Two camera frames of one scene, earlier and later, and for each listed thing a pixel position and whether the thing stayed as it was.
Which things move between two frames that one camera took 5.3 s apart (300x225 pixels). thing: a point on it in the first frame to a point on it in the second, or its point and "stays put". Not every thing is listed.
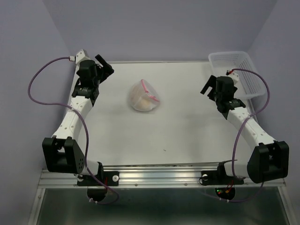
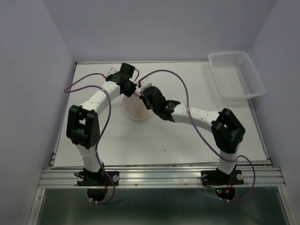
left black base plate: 108,178 stays put
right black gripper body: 216,96 to 154,109
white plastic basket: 249,86 stays put
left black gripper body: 97,78 to 131,88
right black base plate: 219,177 stays put
